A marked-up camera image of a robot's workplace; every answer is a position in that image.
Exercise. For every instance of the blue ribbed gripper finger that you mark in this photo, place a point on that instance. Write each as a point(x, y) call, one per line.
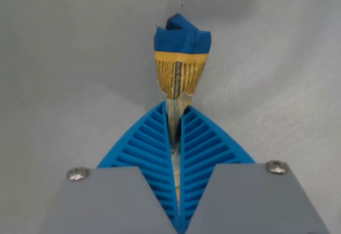
point(239, 199)
point(112, 199)

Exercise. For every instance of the blue and yellow plastic bag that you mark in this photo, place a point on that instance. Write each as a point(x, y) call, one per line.
point(181, 71)

